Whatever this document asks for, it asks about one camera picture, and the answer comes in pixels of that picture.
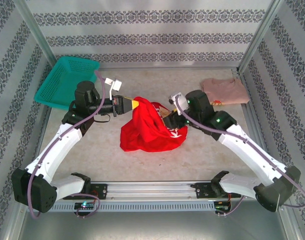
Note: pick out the folded pink t-shirt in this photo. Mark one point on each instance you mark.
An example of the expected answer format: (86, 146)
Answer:
(227, 87)

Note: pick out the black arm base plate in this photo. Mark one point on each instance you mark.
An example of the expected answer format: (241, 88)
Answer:
(100, 191)
(202, 191)

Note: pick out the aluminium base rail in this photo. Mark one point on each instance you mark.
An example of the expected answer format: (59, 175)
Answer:
(152, 187)

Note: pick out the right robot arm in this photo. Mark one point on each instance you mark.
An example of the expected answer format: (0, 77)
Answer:
(250, 150)

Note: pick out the grey metal panel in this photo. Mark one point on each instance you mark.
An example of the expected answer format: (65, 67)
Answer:
(152, 227)

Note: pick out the aluminium side rail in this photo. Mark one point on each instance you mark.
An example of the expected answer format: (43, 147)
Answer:
(255, 120)
(45, 122)

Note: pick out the teal plastic basket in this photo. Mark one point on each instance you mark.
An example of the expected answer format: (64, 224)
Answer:
(57, 80)

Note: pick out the aluminium frame post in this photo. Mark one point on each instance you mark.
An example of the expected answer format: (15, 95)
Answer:
(259, 37)
(33, 30)

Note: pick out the aluminium back beam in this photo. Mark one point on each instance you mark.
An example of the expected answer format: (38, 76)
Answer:
(167, 68)

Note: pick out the small circuit board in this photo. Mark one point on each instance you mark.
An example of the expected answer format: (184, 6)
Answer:
(85, 205)
(221, 206)

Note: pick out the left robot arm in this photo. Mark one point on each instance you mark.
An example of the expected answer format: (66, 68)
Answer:
(57, 147)

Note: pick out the red bear print t-shirt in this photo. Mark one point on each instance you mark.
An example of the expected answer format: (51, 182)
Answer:
(142, 135)

